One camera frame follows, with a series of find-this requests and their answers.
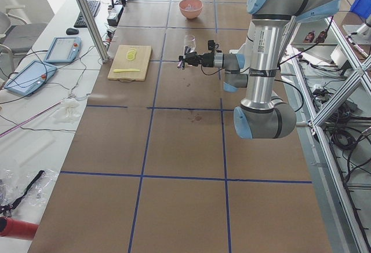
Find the far teach pendant tablet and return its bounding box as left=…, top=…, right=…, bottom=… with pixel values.
left=44, top=36, right=81, bottom=65

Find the near teach pendant tablet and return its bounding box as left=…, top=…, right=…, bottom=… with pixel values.
left=4, top=60, right=57, bottom=96

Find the black keyboard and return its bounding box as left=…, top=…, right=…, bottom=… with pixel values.
left=73, top=0, right=101, bottom=28

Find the pink ice bowl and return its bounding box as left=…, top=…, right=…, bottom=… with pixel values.
left=179, top=0, right=203, bottom=19

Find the black computer mouse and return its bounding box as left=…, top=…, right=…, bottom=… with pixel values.
left=66, top=28, right=79, bottom=35

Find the steel jigger measure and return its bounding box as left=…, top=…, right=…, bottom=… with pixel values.
left=177, top=45, right=192, bottom=70

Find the teach pendant tablet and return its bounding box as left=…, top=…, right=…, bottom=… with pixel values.
left=4, top=60, right=57, bottom=96
left=44, top=36, right=81, bottom=65

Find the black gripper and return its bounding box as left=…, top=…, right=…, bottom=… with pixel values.
left=177, top=52, right=214, bottom=68

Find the red cylinder bottle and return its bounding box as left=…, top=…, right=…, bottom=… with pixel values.
left=1, top=217, right=38, bottom=240

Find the clear wine glass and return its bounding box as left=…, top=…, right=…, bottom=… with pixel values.
left=183, top=35, right=196, bottom=53

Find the lemon slice stack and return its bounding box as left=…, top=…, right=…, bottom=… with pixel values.
left=126, top=47, right=137, bottom=61

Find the wooden cutting board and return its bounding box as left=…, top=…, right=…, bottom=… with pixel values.
left=107, top=45, right=152, bottom=81

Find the yellow plastic knife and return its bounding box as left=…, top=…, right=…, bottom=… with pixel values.
left=113, top=68, right=141, bottom=73

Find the aluminium frame post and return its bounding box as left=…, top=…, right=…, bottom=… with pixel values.
left=76, top=0, right=110, bottom=63

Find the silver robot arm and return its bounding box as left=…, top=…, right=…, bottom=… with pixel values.
left=179, top=0, right=340, bottom=139

